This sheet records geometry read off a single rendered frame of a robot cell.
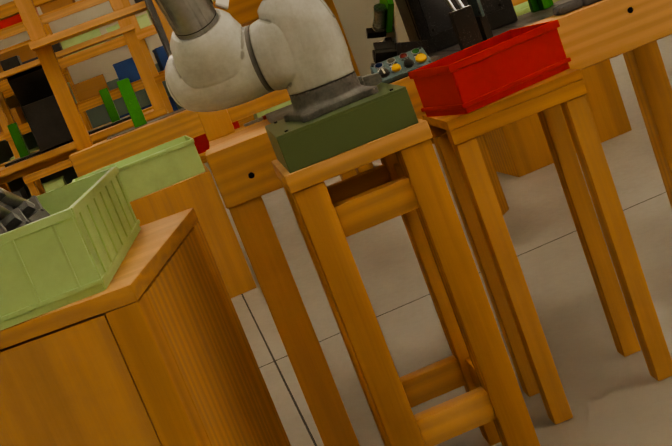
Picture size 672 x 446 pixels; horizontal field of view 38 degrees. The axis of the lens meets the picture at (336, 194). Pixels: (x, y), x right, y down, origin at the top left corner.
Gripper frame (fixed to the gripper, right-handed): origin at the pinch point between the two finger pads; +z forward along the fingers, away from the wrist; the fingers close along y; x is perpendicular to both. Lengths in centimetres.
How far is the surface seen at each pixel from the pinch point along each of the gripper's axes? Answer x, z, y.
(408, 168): 37, 40, 16
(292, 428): 67, 79, -97
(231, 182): 20, 28, -43
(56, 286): -26, 72, -6
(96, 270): -20, 69, -2
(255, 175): 25, 25, -40
